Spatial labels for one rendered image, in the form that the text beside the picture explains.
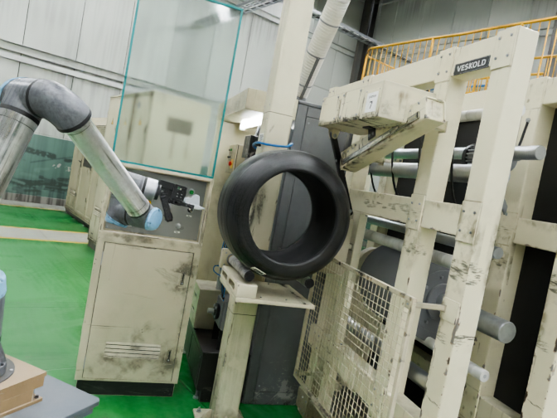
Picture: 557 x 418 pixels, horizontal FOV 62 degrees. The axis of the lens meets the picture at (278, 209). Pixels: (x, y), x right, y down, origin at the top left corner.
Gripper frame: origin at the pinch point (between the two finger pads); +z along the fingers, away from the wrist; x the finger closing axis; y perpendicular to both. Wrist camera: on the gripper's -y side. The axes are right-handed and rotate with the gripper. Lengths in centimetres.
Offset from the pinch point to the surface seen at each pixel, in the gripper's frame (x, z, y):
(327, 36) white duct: 56, 50, 112
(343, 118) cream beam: -4, 49, 57
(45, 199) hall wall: 877, -168, -124
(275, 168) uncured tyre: -12.1, 22.6, 25.5
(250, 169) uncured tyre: -8.8, 13.4, 22.2
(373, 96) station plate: -28, 48, 64
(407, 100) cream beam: -34, 60, 66
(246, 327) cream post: 28, 45, -53
